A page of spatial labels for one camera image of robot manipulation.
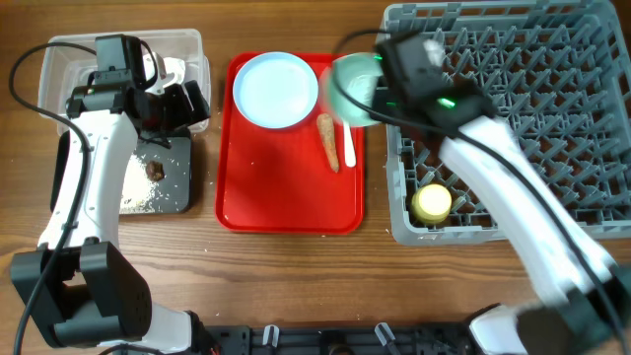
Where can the black plastic bin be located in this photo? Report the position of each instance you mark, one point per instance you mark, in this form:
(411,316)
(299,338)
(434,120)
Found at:
(177,167)

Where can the white rice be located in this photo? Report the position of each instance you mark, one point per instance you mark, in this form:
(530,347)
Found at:
(141,193)

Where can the white plastic spoon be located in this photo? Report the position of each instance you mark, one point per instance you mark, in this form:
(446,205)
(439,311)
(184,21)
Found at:
(349,151)

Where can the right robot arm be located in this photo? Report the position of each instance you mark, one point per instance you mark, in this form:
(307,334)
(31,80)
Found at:
(583,295)

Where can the light blue plate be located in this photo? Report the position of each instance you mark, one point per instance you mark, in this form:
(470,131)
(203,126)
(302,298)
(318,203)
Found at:
(275,90)

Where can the grey dishwasher rack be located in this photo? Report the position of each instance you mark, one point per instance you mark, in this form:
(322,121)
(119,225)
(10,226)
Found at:
(558,73)

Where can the mint green bowl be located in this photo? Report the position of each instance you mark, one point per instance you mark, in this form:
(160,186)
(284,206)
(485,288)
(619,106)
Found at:
(358,75)

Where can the red serving tray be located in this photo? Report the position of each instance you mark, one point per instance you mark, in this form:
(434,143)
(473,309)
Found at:
(280,180)

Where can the yellow plastic cup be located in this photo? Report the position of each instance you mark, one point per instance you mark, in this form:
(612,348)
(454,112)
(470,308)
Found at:
(431,204)

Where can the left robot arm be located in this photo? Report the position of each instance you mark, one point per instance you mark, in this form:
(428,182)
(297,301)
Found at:
(76,285)

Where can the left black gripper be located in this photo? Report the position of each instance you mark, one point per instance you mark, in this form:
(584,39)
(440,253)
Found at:
(182,114)

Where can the clear plastic bin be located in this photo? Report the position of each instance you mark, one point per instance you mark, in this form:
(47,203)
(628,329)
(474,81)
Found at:
(71,59)

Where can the brown carrot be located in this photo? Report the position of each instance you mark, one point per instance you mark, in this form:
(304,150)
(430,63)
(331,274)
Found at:
(326,132)

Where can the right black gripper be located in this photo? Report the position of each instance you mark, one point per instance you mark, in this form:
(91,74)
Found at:
(378,95)

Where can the brown food scrap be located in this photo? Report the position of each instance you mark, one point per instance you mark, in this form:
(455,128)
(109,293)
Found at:
(155,171)

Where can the white tissue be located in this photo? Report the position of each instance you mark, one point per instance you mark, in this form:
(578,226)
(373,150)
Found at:
(170,71)

